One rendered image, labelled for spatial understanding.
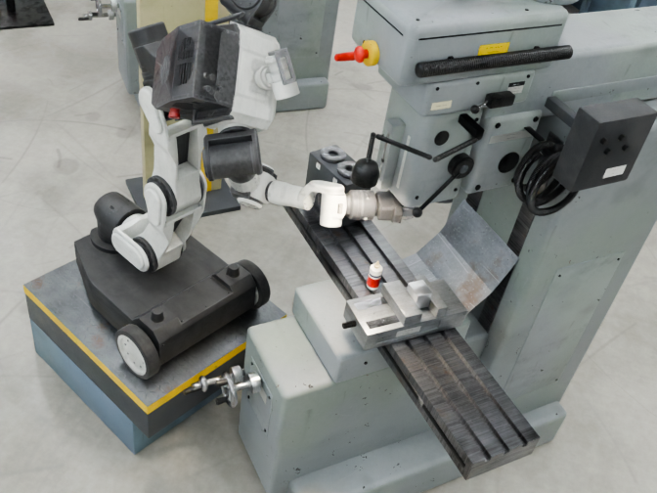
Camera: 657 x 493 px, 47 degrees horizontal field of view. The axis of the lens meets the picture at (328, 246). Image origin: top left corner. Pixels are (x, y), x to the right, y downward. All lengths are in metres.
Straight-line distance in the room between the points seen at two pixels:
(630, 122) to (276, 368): 1.27
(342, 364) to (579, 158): 0.94
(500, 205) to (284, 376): 0.89
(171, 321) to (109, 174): 1.82
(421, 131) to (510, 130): 0.27
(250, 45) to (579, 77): 0.89
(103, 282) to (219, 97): 1.13
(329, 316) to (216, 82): 0.88
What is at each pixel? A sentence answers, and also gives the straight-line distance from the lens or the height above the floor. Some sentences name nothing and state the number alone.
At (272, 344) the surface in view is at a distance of 2.50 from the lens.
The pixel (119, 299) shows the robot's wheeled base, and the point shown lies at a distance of 2.83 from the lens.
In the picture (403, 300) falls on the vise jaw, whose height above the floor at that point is 1.01.
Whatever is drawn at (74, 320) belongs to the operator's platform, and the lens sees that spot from 3.01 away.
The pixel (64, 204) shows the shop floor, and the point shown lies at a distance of 4.18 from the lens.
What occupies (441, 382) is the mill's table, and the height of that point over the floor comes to 0.90.
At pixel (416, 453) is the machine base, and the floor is 0.20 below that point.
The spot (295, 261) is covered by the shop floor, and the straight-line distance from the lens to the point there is 3.85.
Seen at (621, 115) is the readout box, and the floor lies 1.73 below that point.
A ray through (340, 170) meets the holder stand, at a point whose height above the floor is 1.10.
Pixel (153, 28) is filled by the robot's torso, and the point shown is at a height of 1.55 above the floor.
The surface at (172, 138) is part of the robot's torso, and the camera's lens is 2.37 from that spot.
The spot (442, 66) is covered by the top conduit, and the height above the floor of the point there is 1.80.
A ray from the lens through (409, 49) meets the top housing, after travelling 1.76.
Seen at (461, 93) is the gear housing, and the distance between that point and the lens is 1.93.
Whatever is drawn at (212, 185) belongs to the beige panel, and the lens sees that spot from 4.19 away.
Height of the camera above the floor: 2.58
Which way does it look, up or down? 40 degrees down
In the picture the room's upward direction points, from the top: 10 degrees clockwise
